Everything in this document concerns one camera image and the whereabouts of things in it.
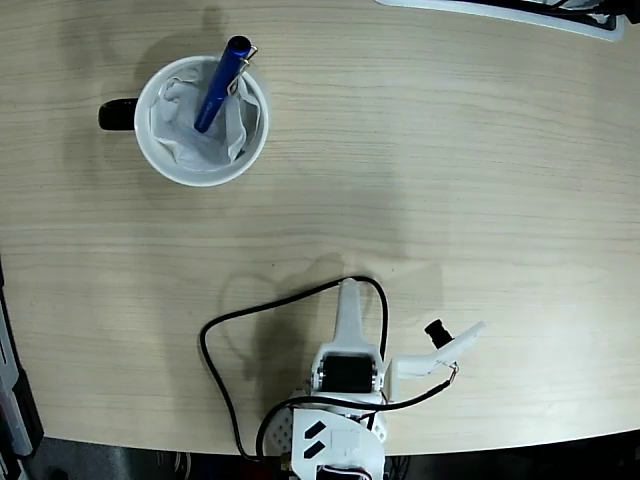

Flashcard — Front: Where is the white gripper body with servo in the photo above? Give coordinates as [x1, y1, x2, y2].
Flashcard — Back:
[312, 342, 387, 407]

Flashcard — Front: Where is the blue metal pen with clip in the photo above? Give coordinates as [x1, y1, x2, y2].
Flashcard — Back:
[192, 34, 260, 135]

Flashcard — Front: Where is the crumpled white tissue paper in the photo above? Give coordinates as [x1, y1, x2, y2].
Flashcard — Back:
[147, 67, 264, 174]

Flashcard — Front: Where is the grey and black equipment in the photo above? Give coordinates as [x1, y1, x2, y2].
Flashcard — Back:
[0, 254, 46, 480]

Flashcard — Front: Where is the wrist camera on white mount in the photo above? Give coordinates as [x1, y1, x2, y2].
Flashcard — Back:
[384, 319, 486, 404]

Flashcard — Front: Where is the black camera cable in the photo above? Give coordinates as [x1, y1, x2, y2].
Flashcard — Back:
[199, 274, 459, 461]

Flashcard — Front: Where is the white mug with black handle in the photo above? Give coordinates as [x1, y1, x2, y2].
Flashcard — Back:
[97, 54, 271, 189]

